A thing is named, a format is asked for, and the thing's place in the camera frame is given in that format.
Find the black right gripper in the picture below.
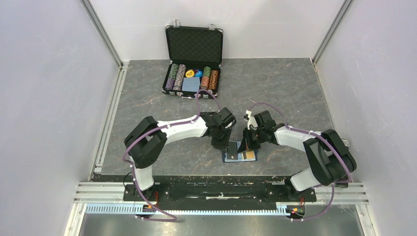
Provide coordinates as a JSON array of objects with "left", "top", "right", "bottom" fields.
[{"left": 238, "top": 127, "right": 265, "bottom": 153}]

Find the gold VIP card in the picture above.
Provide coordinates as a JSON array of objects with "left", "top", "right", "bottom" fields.
[{"left": 242, "top": 150, "right": 257, "bottom": 161}]

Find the blue leather card holder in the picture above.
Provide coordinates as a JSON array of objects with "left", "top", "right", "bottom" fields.
[{"left": 222, "top": 141, "right": 258, "bottom": 163}]

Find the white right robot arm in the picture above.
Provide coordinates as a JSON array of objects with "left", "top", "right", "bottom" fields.
[{"left": 238, "top": 110, "right": 357, "bottom": 201}]

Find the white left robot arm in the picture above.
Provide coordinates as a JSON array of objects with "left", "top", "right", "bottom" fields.
[{"left": 123, "top": 108, "right": 236, "bottom": 201}]

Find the blue playing card deck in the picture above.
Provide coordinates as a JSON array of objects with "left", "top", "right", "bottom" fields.
[{"left": 181, "top": 77, "right": 201, "bottom": 92}]

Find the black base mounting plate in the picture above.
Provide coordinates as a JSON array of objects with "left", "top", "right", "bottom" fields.
[{"left": 91, "top": 174, "right": 317, "bottom": 211}]

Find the yellow dealer button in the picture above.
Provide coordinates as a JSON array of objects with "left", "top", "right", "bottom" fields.
[{"left": 185, "top": 70, "right": 195, "bottom": 78}]

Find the black poker chip case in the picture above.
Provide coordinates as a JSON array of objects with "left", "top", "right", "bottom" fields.
[{"left": 161, "top": 19, "right": 224, "bottom": 98}]

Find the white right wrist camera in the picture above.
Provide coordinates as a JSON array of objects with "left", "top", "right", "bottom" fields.
[{"left": 244, "top": 110, "right": 258, "bottom": 130}]

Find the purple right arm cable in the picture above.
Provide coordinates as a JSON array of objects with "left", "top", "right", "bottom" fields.
[{"left": 247, "top": 102, "right": 353, "bottom": 223}]

